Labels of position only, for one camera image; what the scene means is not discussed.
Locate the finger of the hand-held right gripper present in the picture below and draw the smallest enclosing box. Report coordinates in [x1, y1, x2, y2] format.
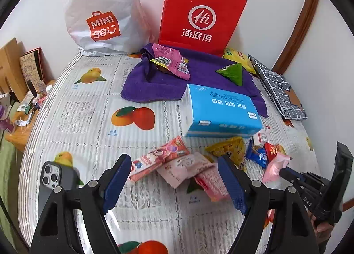
[279, 167, 307, 188]

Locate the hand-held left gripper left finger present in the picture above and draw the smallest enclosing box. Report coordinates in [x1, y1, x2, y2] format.
[30, 154, 133, 254]

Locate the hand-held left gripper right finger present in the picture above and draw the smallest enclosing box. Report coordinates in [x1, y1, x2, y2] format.
[217, 155, 328, 254]

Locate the small pink snack packet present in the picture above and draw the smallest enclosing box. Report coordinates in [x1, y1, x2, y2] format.
[261, 153, 291, 184]

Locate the small red snack packet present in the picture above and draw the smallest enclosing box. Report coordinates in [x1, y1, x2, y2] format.
[264, 142, 285, 163]

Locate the magenta snack packet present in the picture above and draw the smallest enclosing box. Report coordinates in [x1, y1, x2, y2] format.
[140, 44, 191, 80]

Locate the person's right hand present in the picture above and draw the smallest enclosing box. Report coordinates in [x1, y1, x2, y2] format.
[310, 213, 333, 247]

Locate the pink striped snack packet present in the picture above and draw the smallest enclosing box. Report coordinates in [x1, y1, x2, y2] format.
[194, 166, 231, 202]

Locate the small blue snack packet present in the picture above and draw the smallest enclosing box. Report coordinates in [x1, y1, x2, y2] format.
[246, 141, 269, 168]

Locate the yellow triangular snack packet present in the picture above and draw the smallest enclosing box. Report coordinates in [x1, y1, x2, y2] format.
[205, 136, 246, 166]

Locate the long pink snack packet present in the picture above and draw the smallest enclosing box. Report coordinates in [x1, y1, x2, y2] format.
[129, 136, 191, 183]

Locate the small white red wrapper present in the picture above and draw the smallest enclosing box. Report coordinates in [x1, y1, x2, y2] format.
[253, 125, 271, 147]

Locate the white pink snack packet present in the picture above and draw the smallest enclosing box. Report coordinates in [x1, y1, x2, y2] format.
[157, 152, 216, 189]

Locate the dark grey smartphone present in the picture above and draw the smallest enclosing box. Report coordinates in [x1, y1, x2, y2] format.
[37, 161, 81, 252]

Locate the blue tissue pack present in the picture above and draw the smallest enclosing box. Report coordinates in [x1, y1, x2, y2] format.
[183, 84, 263, 138]

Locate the grey checked cloth pouch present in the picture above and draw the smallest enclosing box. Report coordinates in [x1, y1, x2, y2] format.
[247, 54, 308, 120]

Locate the wooden side table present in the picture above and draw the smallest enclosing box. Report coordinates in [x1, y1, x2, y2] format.
[6, 79, 57, 152]

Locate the purple towel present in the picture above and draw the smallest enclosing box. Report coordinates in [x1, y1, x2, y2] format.
[121, 43, 269, 118]

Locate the green bedding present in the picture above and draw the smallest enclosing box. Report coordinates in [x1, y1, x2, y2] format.
[0, 141, 25, 246]

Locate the green triangular snack packet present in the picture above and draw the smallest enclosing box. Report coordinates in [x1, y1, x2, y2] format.
[216, 63, 244, 86]

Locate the green white tube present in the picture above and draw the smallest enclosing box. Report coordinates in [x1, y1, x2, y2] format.
[16, 91, 34, 112]

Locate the yellow chip bag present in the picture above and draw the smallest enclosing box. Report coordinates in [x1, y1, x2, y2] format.
[223, 47, 258, 75]

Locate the patterned book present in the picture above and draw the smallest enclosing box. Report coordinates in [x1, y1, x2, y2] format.
[19, 47, 49, 91]

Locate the wooden door frame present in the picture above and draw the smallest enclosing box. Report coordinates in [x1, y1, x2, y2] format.
[272, 0, 321, 75]

